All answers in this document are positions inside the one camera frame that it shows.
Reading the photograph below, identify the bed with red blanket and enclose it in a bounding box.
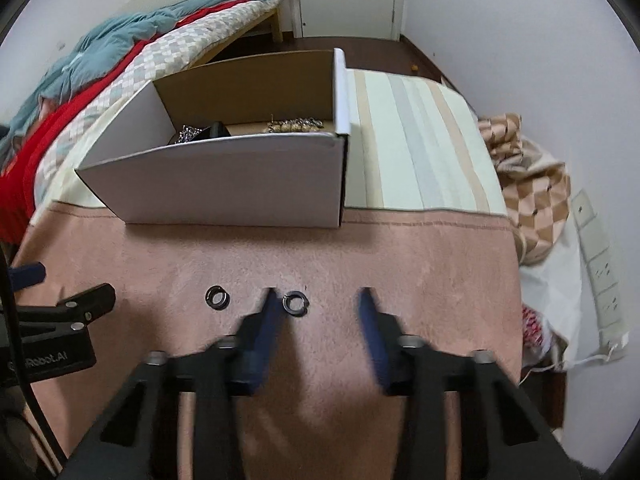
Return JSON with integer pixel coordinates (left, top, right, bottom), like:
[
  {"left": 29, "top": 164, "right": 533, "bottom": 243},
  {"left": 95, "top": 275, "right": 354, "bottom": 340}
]
[{"left": 0, "top": 2, "right": 261, "bottom": 246}]

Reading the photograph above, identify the white cardboard box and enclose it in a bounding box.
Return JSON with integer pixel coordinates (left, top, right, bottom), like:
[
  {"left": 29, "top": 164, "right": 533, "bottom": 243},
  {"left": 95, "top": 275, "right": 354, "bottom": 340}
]
[{"left": 75, "top": 48, "right": 360, "bottom": 228}]

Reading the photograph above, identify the teal quilt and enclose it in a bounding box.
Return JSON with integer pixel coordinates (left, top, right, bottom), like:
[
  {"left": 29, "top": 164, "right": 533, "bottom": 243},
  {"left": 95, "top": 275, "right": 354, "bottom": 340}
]
[{"left": 0, "top": 0, "right": 281, "bottom": 156}]

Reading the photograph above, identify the pink striped tablecloth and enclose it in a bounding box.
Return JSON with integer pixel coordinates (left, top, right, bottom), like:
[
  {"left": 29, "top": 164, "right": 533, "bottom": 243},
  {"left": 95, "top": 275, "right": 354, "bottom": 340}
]
[{"left": 10, "top": 67, "right": 523, "bottom": 480}]

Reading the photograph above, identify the white bag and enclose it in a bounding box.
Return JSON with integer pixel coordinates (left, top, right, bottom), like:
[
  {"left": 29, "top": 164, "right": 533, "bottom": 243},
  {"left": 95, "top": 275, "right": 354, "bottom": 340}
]
[{"left": 517, "top": 210, "right": 586, "bottom": 371}]

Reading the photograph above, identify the black cable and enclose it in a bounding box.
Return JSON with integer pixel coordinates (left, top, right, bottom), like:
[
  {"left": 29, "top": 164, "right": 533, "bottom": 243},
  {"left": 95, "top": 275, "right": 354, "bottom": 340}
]
[{"left": 0, "top": 245, "right": 68, "bottom": 471}]

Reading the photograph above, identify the black smartwatch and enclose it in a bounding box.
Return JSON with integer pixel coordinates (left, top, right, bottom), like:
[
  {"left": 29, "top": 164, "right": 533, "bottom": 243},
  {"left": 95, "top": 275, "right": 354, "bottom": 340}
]
[{"left": 192, "top": 121, "right": 232, "bottom": 142}]

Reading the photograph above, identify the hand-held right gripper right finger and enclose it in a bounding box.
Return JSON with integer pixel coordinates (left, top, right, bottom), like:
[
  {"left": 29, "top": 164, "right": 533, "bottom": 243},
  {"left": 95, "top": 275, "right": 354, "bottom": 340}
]
[{"left": 357, "top": 287, "right": 581, "bottom": 480}]

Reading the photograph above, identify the wooden bed frame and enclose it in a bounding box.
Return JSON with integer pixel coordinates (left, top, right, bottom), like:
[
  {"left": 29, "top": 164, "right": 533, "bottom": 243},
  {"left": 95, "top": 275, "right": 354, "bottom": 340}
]
[{"left": 192, "top": 2, "right": 283, "bottom": 68}]

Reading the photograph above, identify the brown checkered cloth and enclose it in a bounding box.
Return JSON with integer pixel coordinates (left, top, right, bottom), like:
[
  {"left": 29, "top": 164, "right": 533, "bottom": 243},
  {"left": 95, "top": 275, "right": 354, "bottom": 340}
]
[{"left": 477, "top": 112, "right": 572, "bottom": 266}]

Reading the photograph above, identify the wooden bead bracelet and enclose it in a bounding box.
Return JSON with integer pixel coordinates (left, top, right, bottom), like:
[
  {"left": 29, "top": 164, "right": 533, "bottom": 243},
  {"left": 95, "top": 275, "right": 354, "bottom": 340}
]
[{"left": 261, "top": 116, "right": 326, "bottom": 135}]

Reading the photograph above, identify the white charger cable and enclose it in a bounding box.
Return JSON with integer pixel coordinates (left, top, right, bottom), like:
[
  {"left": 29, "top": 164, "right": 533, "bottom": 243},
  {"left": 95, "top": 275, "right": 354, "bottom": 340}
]
[{"left": 520, "top": 332, "right": 631, "bottom": 386}]

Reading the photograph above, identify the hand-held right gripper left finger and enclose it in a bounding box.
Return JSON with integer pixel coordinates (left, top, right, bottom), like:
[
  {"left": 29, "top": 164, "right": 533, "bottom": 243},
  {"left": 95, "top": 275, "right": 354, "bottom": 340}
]
[{"left": 65, "top": 287, "right": 283, "bottom": 480}]

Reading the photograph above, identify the white power strip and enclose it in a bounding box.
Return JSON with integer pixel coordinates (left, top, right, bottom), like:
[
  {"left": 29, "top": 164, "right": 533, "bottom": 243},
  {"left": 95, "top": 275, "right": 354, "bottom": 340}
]
[{"left": 570, "top": 189, "right": 628, "bottom": 333}]

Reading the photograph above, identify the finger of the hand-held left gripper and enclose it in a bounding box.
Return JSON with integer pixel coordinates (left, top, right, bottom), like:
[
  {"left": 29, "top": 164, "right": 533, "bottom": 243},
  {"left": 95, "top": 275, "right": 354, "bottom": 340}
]
[
  {"left": 10, "top": 261, "right": 47, "bottom": 291},
  {"left": 15, "top": 283, "right": 117, "bottom": 333}
]

